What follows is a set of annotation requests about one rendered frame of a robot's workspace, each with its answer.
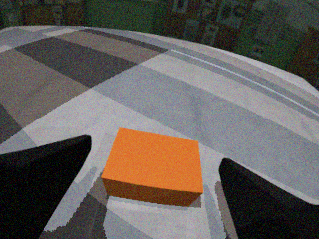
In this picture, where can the orange block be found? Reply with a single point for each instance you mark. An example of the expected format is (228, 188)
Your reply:
(153, 168)

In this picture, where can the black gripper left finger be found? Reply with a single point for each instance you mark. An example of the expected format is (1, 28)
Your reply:
(33, 182)

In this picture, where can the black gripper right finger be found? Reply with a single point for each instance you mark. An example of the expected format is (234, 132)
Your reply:
(261, 210)

